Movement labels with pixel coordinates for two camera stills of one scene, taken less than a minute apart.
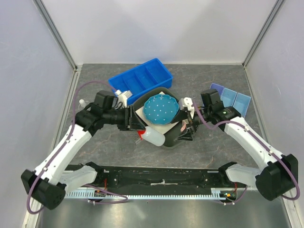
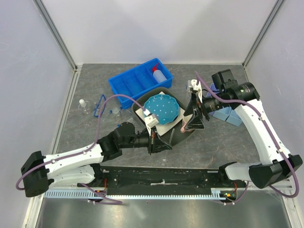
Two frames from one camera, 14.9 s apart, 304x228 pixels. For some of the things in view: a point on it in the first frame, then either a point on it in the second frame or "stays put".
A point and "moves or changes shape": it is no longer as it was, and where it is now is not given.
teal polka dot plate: (160, 109) stays put
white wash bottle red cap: (152, 136) moves or changes shape
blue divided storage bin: (149, 75) stays put
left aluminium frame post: (57, 35) stays put
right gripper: (183, 115) → (196, 122)
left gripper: (131, 121) → (154, 137)
